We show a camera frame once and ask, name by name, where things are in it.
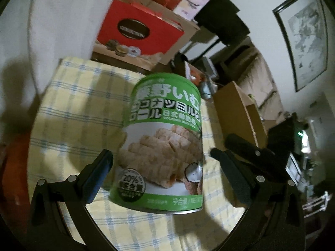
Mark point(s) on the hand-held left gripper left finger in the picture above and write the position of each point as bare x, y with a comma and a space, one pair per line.
100, 167

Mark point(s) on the framed ink painting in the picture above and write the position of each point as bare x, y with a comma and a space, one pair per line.
306, 39

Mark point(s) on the white curtain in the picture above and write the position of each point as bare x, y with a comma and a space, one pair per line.
52, 18

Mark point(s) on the brown sofa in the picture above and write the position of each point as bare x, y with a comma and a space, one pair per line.
264, 65

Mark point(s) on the small open box with clutter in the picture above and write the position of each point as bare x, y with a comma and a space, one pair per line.
202, 78

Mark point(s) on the large brown cardboard box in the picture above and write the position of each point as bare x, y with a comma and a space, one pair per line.
180, 47

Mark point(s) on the green tin can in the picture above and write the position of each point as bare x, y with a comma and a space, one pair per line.
159, 141

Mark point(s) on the yellow checkered tablecloth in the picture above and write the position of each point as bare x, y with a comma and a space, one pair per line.
78, 96

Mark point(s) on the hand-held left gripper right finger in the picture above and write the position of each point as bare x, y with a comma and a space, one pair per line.
230, 167

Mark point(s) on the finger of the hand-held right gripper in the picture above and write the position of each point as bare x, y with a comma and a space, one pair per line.
246, 145

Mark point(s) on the small pink white box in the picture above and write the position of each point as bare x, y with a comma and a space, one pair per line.
192, 4

